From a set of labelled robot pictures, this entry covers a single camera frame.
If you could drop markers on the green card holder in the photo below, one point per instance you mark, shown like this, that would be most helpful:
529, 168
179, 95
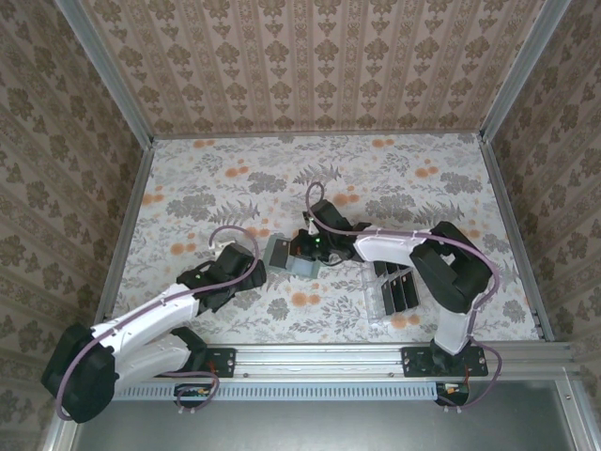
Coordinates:
305, 269

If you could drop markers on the black credit card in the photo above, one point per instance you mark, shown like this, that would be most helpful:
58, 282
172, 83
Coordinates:
411, 292
392, 271
400, 296
380, 270
281, 251
389, 299

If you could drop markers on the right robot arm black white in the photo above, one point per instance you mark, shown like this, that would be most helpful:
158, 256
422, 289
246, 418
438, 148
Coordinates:
389, 249

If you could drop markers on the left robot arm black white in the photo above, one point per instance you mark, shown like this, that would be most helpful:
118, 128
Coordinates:
150, 324

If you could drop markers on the clear plastic card tray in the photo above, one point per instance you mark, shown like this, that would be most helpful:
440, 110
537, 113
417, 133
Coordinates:
373, 303

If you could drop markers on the floral paper table cover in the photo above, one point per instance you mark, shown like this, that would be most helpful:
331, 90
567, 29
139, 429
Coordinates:
282, 164

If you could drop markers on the black connector box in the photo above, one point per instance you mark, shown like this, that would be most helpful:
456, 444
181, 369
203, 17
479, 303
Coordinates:
453, 390
192, 391

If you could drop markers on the grey metal panel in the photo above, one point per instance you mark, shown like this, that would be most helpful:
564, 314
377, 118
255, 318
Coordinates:
305, 427

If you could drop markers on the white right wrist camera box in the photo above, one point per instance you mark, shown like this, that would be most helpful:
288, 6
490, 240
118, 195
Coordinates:
312, 227

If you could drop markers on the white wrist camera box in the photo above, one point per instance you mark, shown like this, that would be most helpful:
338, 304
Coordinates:
217, 244
312, 227

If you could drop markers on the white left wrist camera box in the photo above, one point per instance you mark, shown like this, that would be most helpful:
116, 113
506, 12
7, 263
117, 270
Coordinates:
217, 244

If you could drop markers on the long aluminium mounting rail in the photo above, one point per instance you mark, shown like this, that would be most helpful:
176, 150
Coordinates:
319, 359

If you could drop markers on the thin aluminium table edge rail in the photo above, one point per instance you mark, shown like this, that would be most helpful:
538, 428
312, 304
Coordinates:
319, 135

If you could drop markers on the aluminium panel frame profile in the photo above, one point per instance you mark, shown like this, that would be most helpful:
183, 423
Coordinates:
570, 423
55, 439

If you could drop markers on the aluminium frame post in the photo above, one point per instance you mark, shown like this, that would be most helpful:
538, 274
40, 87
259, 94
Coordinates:
522, 70
107, 70

